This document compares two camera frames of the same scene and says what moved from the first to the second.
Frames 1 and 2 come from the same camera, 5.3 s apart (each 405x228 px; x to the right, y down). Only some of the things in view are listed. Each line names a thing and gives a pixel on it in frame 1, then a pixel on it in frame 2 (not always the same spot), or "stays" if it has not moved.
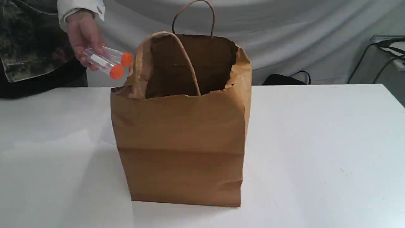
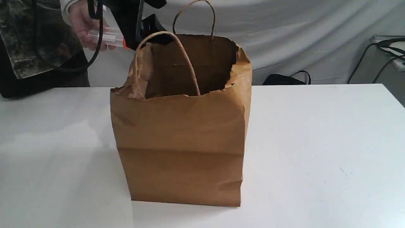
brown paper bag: [179, 119] stays
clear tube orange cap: [125, 58] → [108, 37]
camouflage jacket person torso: [36, 54] stays
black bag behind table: [278, 79] stays
